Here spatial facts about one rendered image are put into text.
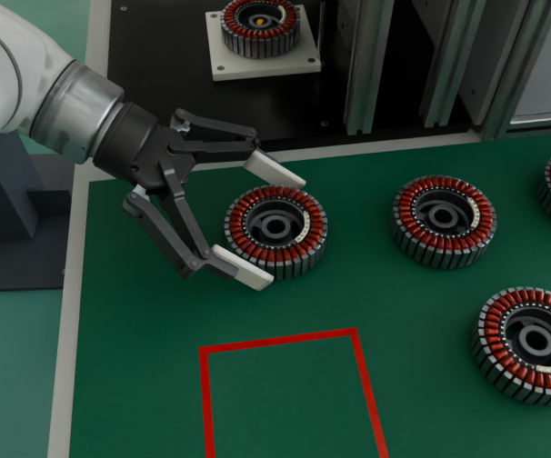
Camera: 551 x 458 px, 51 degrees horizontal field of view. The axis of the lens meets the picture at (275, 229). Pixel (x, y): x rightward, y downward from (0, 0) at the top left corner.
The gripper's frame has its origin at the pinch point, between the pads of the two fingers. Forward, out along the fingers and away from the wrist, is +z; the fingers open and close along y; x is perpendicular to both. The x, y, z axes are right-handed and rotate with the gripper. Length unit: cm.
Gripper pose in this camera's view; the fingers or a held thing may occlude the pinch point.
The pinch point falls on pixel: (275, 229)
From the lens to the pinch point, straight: 63.7
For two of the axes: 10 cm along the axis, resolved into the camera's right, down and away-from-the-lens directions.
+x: 4.8, -4.2, -7.7
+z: 8.4, 4.9, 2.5
